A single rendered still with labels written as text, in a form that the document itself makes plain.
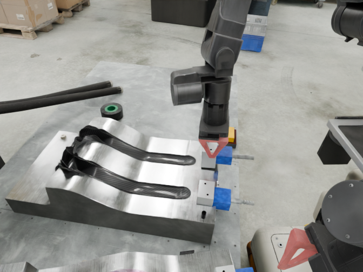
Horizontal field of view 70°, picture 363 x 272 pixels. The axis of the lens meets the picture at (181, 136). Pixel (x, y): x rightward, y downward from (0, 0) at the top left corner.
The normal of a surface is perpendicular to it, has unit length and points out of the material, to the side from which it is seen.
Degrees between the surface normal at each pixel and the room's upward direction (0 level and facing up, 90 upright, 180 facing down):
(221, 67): 79
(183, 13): 90
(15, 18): 91
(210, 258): 0
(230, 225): 0
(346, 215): 64
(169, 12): 90
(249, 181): 0
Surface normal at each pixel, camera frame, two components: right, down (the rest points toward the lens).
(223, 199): 0.04, -0.76
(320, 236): 0.47, -0.69
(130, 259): 0.25, -0.76
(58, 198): -0.15, 0.64
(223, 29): 0.14, 0.49
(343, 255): -0.88, -0.29
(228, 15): 0.19, 0.26
